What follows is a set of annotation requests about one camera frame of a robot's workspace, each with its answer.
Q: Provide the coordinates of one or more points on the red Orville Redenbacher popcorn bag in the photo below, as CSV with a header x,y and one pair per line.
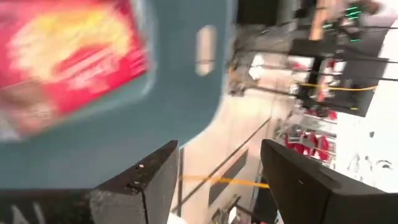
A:
x,y
68,56

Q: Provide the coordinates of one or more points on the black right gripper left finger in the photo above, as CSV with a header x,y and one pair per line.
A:
x,y
149,193

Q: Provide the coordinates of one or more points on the teal plastic basket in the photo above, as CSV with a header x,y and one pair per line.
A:
x,y
174,102

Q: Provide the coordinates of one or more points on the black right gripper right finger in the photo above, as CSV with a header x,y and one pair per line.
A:
x,y
311,202

